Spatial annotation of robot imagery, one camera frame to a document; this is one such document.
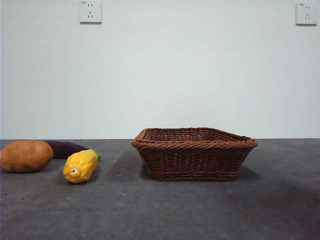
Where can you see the yellow corn cob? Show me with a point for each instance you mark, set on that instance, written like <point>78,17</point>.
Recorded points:
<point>81,166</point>

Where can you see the white wall socket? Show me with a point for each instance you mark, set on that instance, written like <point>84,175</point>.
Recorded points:
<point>90,12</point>
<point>306,14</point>

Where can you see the purple eggplant with green cap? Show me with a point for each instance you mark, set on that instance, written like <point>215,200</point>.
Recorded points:
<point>62,148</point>

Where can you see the brown potato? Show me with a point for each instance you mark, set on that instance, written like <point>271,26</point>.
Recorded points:
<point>25,156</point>

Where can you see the brown wicker basket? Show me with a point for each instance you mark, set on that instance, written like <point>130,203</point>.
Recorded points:
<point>195,160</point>

